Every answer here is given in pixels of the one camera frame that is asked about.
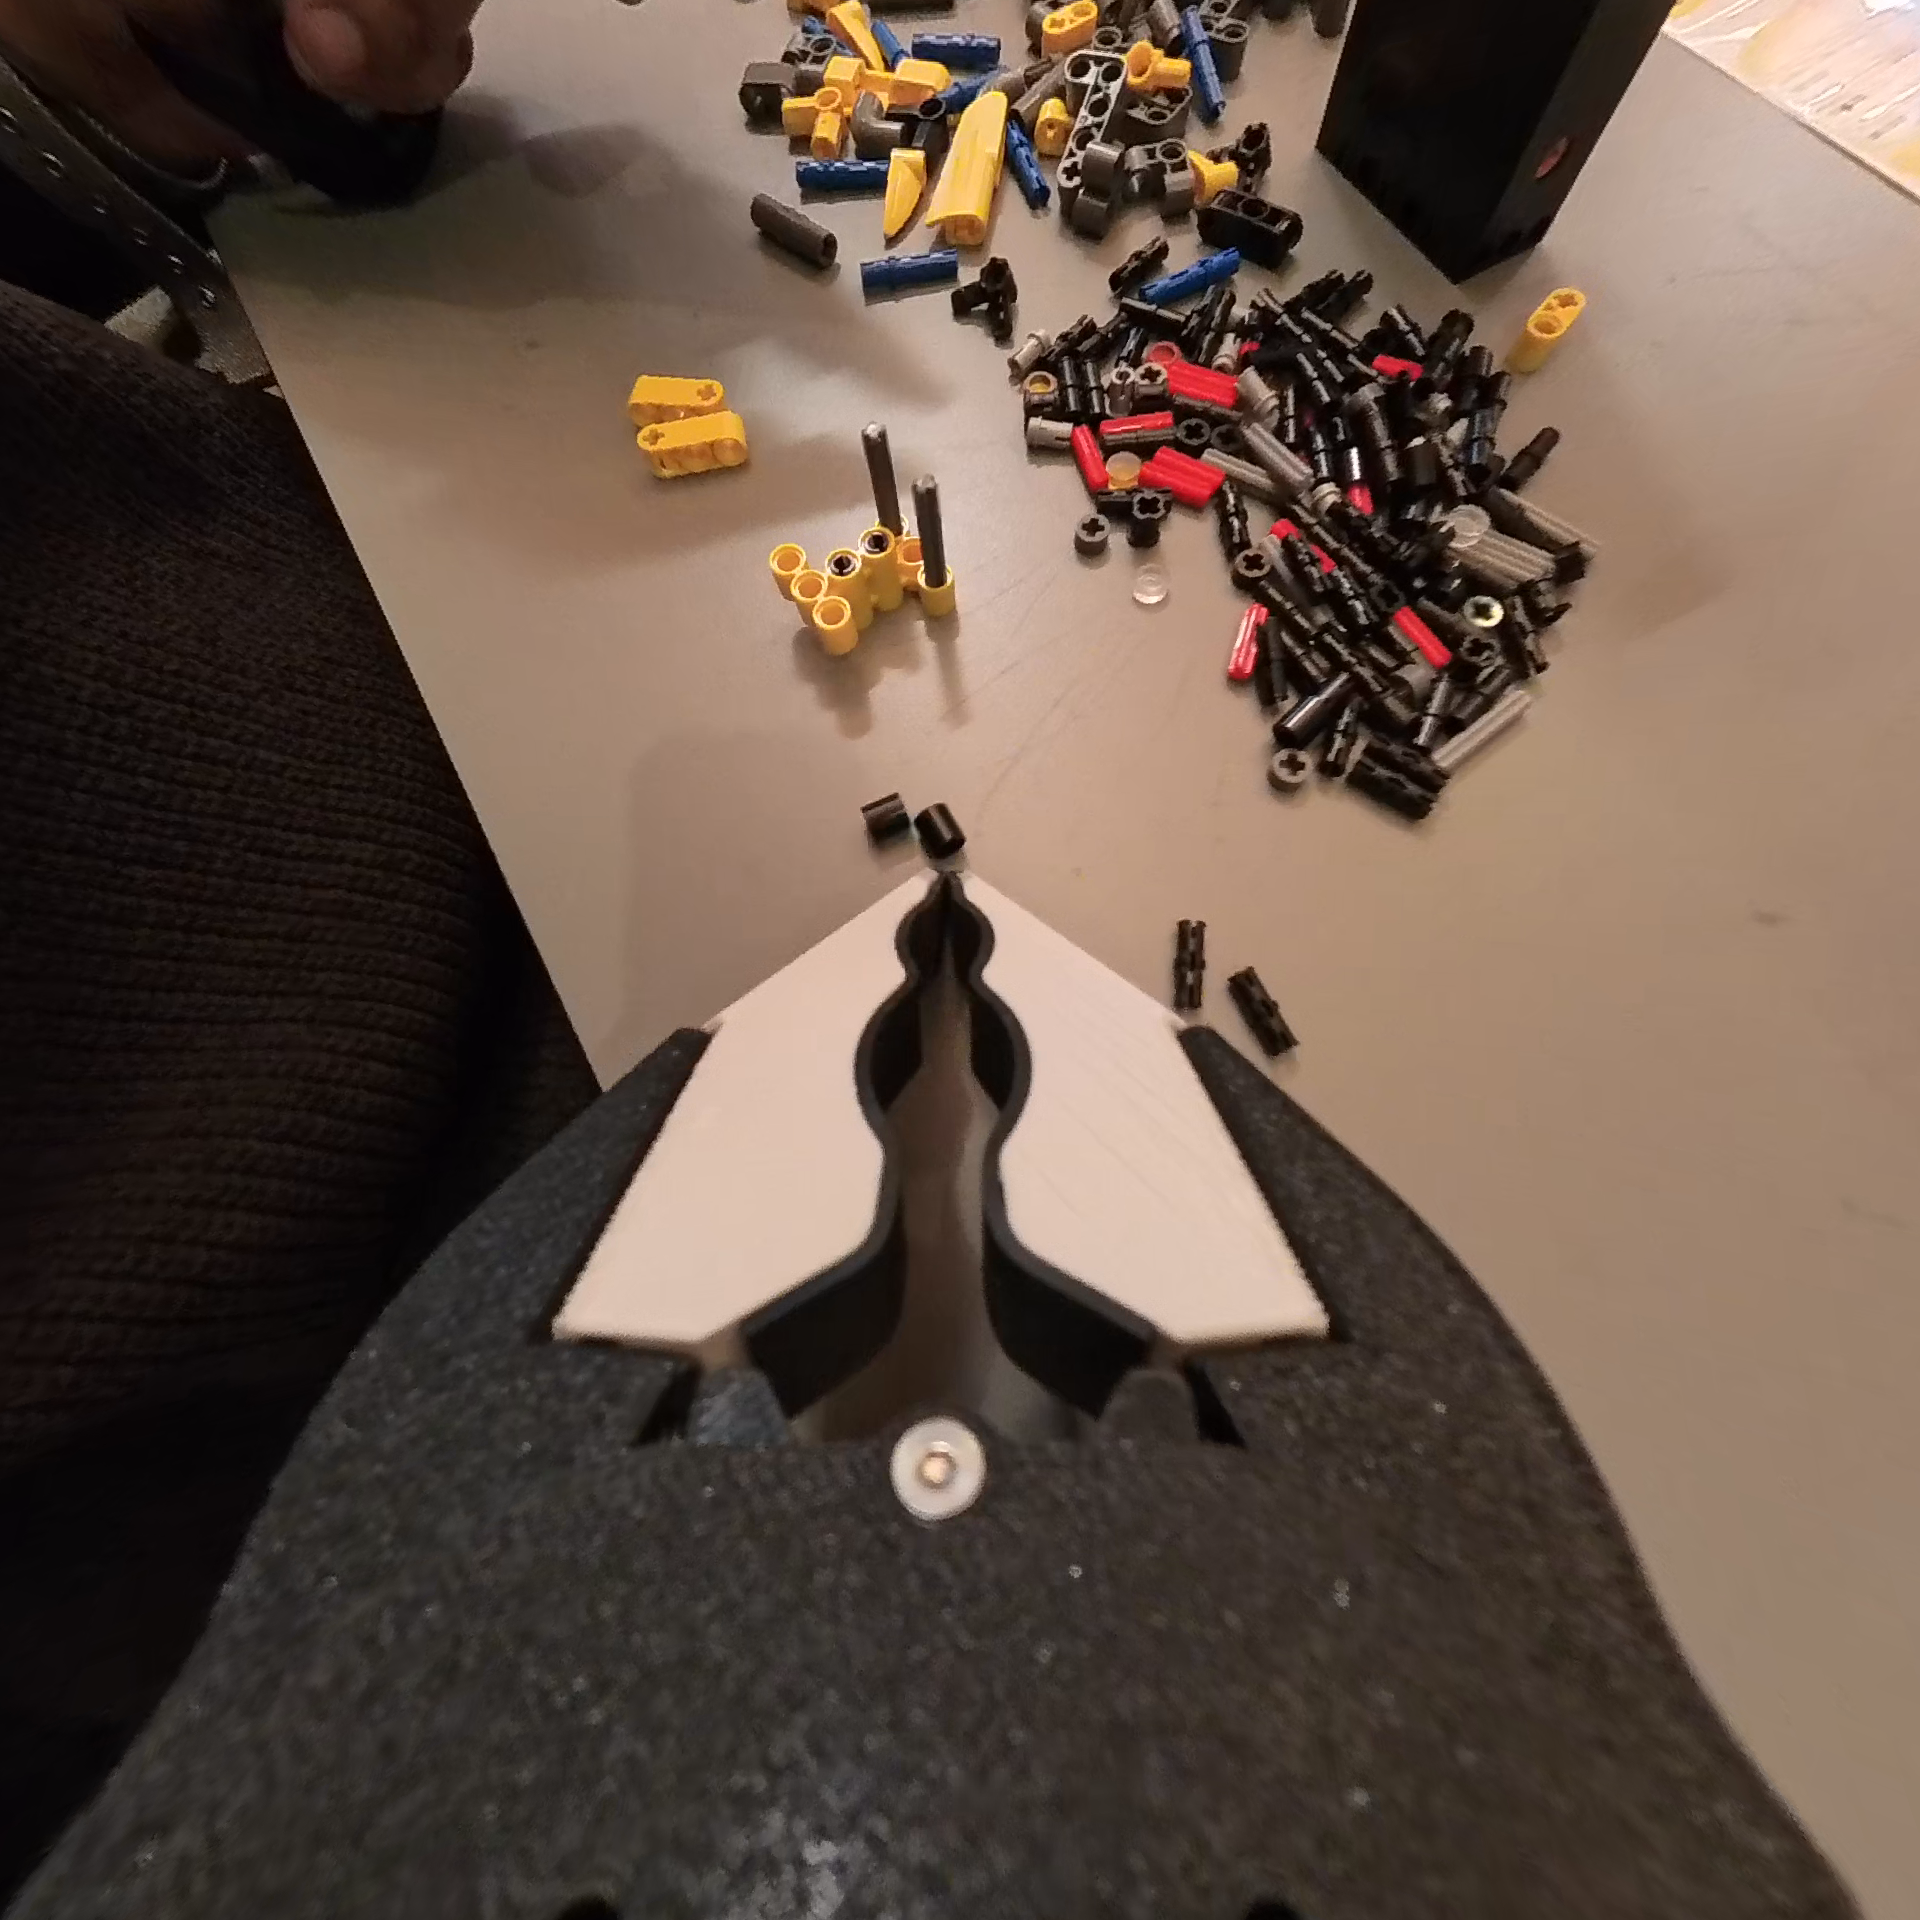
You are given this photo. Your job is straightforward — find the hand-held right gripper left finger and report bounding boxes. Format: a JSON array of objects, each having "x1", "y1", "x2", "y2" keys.
[{"x1": 551, "y1": 870, "x2": 952, "y2": 1410}]

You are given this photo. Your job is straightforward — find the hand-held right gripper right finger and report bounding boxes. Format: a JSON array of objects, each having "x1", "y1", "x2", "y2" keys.
[{"x1": 944, "y1": 872, "x2": 1337, "y2": 1413}]

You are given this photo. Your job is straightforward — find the yellow connector assembly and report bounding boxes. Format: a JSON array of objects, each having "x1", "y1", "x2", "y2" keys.
[{"x1": 769, "y1": 526, "x2": 959, "y2": 656}]

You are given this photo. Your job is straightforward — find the pile of black red pins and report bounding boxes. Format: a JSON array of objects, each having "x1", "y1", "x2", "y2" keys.
[{"x1": 1008, "y1": 270, "x2": 1599, "y2": 824}]

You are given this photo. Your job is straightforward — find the person's left hand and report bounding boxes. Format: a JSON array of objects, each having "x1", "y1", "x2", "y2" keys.
[{"x1": 106, "y1": 0, "x2": 488, "y2": 164}]

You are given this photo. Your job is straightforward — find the person's black knit sweater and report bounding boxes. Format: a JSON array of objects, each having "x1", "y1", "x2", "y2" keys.
[{"x1": 0, "y1": 279, "x2": 601, "y2": 1920}]

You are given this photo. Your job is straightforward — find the pile of yellow grey beams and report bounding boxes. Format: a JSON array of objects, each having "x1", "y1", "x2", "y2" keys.
[{"x1": 735, "y1": 0, "x2": 1277, "y2": 249}]

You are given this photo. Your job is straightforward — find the black two-hole connector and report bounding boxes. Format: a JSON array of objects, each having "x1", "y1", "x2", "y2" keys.
[{"x1": 1195, "y1": 186, "x2": 1308, "y2": 274}]

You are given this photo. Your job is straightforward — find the yellow two-hole beam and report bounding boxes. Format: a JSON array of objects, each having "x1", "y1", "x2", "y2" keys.
[{"x1": 1505, "y1": 287, "x2": 1590, "y2": 377}]

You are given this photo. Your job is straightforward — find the black perforated block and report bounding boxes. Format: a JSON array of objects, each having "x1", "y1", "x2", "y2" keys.
[{"x1": 1316, "y1": 0, "x2": 1676, "y2": 287}]

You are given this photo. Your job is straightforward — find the yellow black sticker sheet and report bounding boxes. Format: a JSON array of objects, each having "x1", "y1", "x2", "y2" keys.
[{"x1": 1665, "y1": 0, "x2": 1920, "y2": 204}]

